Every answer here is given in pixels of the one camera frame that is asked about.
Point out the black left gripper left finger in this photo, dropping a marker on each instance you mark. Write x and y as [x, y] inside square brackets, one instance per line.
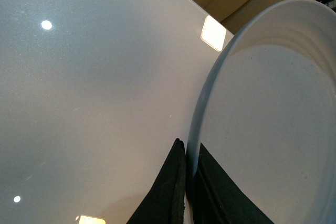
[164, 203]

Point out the white round plate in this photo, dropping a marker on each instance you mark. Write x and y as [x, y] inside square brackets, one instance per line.
[266, 113]

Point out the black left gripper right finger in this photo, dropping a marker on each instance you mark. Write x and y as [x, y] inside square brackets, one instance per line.
[217, 199]

